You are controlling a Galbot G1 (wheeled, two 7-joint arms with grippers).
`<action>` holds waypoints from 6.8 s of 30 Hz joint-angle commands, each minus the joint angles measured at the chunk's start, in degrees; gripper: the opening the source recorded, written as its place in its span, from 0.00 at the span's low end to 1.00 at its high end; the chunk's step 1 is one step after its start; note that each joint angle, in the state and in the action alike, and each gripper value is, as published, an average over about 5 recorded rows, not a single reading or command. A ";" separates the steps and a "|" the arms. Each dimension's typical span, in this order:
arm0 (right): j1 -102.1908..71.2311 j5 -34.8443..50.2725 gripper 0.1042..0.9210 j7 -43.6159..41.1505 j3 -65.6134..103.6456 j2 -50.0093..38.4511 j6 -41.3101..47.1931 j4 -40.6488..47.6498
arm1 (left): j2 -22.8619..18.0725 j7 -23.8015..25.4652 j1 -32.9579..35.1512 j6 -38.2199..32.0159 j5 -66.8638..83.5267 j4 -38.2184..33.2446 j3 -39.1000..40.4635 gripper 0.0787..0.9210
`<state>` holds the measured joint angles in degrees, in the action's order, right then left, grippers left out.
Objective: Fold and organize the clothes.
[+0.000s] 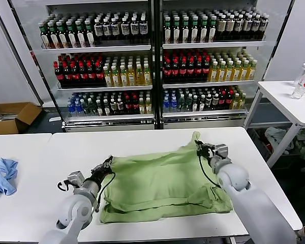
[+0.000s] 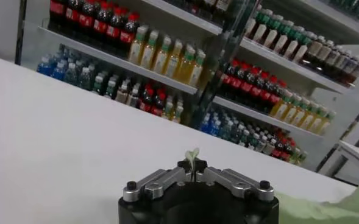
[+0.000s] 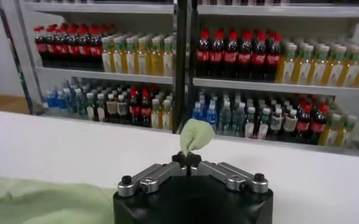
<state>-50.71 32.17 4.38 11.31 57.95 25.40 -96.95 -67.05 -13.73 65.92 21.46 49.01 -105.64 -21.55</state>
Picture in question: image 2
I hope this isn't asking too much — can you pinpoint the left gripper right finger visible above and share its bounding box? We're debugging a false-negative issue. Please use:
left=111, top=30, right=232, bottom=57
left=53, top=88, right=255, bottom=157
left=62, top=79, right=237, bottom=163
left=194, top=158, right=275, bottom=203

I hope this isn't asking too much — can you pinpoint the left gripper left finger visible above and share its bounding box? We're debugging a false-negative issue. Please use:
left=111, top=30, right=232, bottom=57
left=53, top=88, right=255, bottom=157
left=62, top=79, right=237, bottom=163
left=123, top=158, right=195, bottom=204

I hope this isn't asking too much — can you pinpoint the light green shirt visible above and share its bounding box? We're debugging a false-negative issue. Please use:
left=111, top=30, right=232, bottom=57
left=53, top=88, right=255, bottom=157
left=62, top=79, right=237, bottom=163
left=184, top=148, right=359, bottom=224

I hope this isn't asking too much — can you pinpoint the small clear green bottle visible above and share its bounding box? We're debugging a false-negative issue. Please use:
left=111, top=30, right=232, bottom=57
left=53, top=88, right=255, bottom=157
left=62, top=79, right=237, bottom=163
left=77, top=66, right=91, bottom=91
left=63, top=62, right=78, bottom=86
left=230, top=123, right=244, bottom=144
left=220, top=120, right=233, bottom=141

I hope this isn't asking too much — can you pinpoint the small cola bottle red cap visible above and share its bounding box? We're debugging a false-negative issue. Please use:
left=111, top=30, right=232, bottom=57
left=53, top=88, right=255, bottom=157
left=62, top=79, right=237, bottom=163
left=271, top=136, right=285, bottom=159
left=151, top=93, right=167, bottom=117
left=138, top=88, right=154, bottom=113
left=280, top=139, right=296, bottom=162

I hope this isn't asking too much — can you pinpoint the small blue water bottle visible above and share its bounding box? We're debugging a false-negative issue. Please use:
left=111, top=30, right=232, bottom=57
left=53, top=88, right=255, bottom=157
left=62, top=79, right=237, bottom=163
left=51, top=59, right=66, bottom=82
left=36, top=54, right=52, bottom=77
left=208, top=118, right=222, bottom=138
left=199, top=113, right=212, bottom=134

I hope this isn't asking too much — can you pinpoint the small yellow tea bottle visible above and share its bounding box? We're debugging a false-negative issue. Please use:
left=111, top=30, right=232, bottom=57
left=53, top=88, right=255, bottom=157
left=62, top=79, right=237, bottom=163
left=171, top=105, right=185, bottom=124
left=162, top=100, right=174, bottom=120
left=288, top=147, right=302, bottom=164
left=296, top=150, right=308, bottom=167

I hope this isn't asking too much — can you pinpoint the beverage display cooler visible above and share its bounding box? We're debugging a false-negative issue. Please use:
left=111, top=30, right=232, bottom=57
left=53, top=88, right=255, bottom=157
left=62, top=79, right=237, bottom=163
left=14, top=0, right=259, bottom=128
left=191, top=0, right=359, bottom=171

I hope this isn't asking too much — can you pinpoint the dark bottle green cap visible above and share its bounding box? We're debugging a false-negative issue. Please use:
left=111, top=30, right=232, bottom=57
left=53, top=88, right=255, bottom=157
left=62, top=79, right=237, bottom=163
left=263, top=14, right=285, bottom=49
left=283, top=26, right=305, bottom=60
left=292, top=31, right=316, bottom=64
left=273, top=20, right=294, bottom=54
left=252, top=9, right=273, bottom=43
left=244, top=5, right=261, bottom=37

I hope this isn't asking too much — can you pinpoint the dark bottle beige label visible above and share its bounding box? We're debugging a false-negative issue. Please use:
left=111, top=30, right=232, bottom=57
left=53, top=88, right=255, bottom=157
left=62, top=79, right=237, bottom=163
left=315, top=40, right=335, bottom=71
left=302, top=35, right=325, bottom=66

